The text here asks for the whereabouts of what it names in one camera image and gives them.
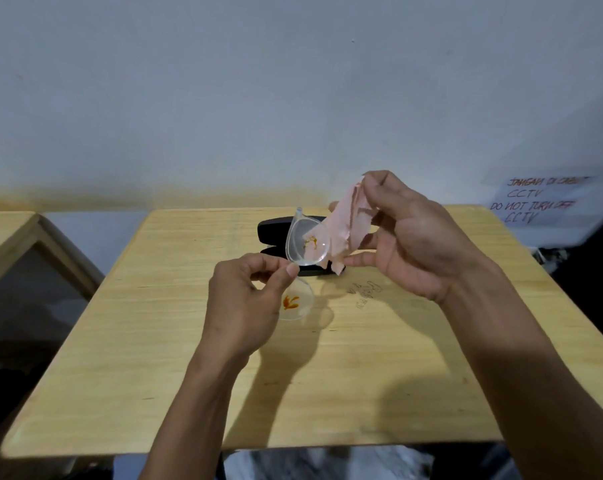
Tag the black eyeglasses case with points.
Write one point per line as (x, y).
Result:
(274, 229)

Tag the person's right forearm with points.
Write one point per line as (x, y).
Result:
(526, 374)

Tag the person's left hand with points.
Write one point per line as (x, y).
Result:
(236, 309)

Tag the person's right hand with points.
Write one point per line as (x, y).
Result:
(421, 249)

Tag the wooden framed glass table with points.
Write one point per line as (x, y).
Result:
(26, 274)

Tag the clear frame eyeglasses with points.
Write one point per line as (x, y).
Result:
(306, 237)

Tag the person's left forearm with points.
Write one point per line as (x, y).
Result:
(196, 419)

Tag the person's right thumb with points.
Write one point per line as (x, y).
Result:
(361, 258)

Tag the handwritten paper sign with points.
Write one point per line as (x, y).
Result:
(541, 199)

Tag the person's left thumb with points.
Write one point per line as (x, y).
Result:
(281, 282)

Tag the pink cleaning cloth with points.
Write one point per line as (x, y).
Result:
(349, 229)

